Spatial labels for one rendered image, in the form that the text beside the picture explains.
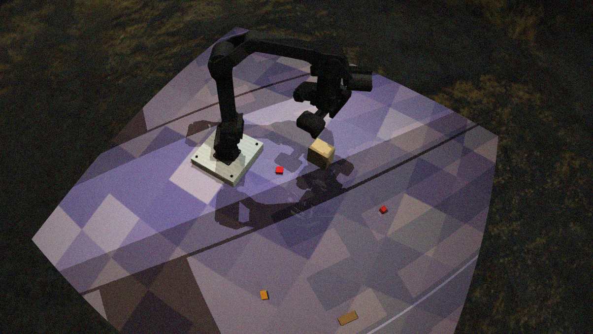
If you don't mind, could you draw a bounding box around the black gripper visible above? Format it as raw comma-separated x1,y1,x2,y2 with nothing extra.
296,84,352,139

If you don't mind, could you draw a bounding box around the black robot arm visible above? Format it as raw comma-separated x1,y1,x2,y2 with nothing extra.
207,30,373,166

